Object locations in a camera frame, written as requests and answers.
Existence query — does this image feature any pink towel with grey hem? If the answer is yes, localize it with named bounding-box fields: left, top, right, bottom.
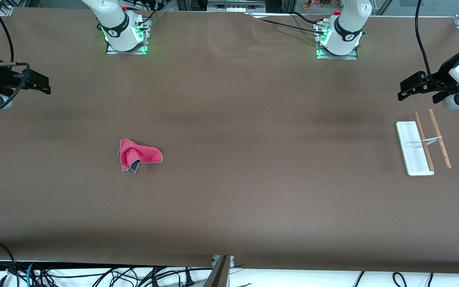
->
left=117, top=138, right=164, bottom=174

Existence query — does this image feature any wooden rack bar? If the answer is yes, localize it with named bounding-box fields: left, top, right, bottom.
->
left=428, top=109, right=452, bottom=169
left=413, top=112, right=435, bottom=171

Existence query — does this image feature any orange red object pile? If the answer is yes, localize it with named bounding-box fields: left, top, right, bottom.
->
left=304, top=0, right=345, bottom=11

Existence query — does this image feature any white power strip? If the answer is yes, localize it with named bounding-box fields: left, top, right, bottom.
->
left=207, top=0, right=266, bottom=13

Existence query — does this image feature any brown table cover sheet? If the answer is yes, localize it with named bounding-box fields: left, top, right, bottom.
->
left=0, top=7, right=459, bottom=275

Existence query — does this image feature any white rack base plate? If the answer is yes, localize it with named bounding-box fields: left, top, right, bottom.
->
left=396, top=121, right=435, bottom=176

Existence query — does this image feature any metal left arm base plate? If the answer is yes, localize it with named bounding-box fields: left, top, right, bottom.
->
left=315, top=22, right=359, bottom=60

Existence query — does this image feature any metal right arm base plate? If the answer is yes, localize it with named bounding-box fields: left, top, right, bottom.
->
left=106, top=14, right=152, bottom=55

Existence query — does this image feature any black arm base cable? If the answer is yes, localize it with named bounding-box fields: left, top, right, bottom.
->
left=290, top=11, right=322, bottom=25
left=128, top=0, right=167, bottom=25
left=247, top=14, right=328, bottom=35

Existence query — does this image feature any aluminium frame profile with bracket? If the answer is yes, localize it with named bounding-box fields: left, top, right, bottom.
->
left=204, top=255, right=235, bottom=287

